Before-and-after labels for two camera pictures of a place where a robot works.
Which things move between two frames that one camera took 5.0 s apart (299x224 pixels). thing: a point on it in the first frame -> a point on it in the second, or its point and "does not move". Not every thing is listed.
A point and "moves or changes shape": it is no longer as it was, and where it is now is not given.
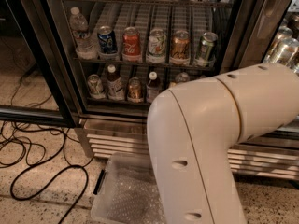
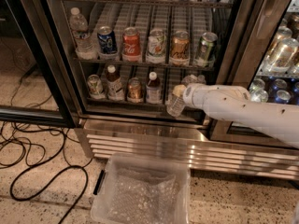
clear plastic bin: x=130 y=193 does not move
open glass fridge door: x=35 y=84 does not move
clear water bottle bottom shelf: x=182 y=77 moves or changes shape
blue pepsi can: x=106 y=40 does not move
